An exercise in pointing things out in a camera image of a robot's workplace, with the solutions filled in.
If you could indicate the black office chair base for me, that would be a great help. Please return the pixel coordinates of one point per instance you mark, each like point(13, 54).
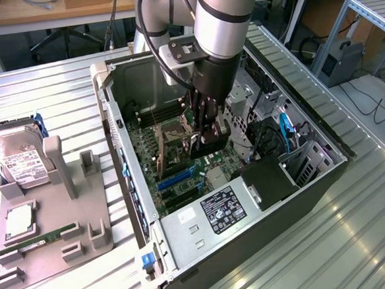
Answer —
point(67, 37)

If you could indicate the grey black equipment box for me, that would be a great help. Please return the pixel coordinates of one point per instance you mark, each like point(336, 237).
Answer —
point(345, 64)

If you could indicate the grey power supply unit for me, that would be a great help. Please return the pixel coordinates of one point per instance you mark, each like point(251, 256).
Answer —
point(202, 236)

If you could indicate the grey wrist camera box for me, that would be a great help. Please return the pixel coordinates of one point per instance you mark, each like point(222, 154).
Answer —
point(180, 62)

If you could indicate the wooden desk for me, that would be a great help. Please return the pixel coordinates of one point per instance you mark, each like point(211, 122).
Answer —
point(11, 16)

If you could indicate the black plastic shroud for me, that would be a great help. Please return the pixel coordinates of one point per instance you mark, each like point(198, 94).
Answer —
point(268, 182)

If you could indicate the silver hard disk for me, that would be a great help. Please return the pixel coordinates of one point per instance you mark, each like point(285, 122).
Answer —
point(18, 156)

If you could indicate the open PC case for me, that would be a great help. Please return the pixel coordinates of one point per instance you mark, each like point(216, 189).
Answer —
point(314, 189)

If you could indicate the metal disk bay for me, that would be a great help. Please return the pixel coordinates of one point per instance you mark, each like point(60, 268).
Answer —
point(242, 98)

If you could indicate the CPU socket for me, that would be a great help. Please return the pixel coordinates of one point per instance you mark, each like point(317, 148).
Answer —
point(171, 131)

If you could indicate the silver CPU chip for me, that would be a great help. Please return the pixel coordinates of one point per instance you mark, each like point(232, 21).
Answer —
point(19, 221)

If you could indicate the hard drive with blue caddy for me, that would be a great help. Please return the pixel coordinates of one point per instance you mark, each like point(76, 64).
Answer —
point(40, 123)

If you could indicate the green Dell motherboard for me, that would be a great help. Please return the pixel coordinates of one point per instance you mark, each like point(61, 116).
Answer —
point(183, 194)

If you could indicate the long blue expansion slot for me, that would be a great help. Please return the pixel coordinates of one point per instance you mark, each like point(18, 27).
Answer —
point(175, 179)

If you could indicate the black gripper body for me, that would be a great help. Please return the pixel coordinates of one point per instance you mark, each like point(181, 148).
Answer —
point(217, 80)

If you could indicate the silver chipset heat sink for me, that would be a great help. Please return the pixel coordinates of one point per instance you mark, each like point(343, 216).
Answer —
point(218, 176)

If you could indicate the blue case latch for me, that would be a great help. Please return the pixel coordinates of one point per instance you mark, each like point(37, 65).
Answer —
point(148, 261)

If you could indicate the green RAM stick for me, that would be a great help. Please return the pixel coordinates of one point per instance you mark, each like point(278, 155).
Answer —
point(37, 239)

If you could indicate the grey parts rack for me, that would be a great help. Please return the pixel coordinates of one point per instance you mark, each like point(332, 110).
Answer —
point(51, 207)

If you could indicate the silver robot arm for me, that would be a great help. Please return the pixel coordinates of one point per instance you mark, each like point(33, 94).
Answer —
point(223, 16)

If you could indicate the aluminium frame table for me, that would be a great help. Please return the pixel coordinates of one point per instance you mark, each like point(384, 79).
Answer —
point(378, 9)

